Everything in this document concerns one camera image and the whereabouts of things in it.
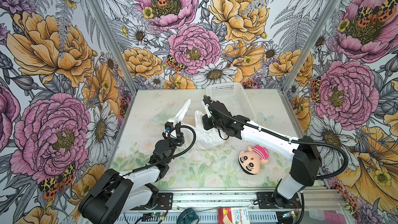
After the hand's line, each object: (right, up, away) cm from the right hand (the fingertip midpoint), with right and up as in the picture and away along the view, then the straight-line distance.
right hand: (204, 121), depth 82 cm
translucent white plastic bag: (+1, -8, -4) cm, 9 cm away
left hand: (-13, -2, +2) cm, 13 cm away
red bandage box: (+12, -39, -14) cm, 43 cm away
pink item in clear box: (+55, -41, -12) cm, 69 cm away
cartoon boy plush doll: (+23, -20, -2) cm, 31 cm away
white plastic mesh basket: (+22, +15, +36) cm, 44 cm away
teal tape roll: (-7, -36, -19) cm, 41 cm away
